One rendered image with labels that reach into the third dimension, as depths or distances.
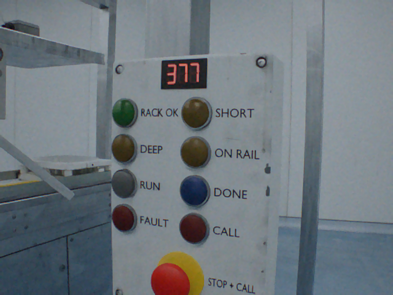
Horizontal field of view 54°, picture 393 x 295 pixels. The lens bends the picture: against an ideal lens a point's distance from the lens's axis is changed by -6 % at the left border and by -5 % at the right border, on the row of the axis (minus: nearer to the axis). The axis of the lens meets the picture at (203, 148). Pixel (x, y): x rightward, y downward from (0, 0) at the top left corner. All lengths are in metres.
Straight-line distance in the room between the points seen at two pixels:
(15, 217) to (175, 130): 0.84
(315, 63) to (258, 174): 1.20
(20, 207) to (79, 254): 0.38
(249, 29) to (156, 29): 3.83
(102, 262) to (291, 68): 3.07
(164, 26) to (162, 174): 0.18
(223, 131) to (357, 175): 3.80
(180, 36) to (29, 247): 0.97
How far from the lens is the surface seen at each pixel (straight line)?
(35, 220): 1.23
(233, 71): 0.36
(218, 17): 4.41
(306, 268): 1.61
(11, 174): 1.50
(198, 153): 0.36
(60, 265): 1.41
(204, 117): 0.36
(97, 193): 1.42
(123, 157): 0.41
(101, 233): 1.55
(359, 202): 4.18
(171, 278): 0.38
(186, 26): 0.46
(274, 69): 0.36
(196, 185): 0.37
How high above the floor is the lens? 1.01
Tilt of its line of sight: 3 degrees down
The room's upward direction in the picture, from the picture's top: 1 degrees clockwise
